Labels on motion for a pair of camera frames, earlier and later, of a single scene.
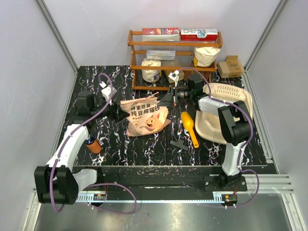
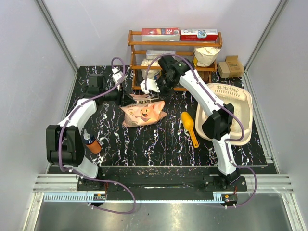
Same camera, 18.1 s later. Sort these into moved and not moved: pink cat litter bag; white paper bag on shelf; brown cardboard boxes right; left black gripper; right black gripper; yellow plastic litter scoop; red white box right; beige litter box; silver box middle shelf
Moved: pink cat litter bag; left black gripper; right black gripper
Not moved: yellow plastic litter scoop; white paper bag on shelf; brown cardboard boxes right; red white box right; silver box middle shelf; beige litter box
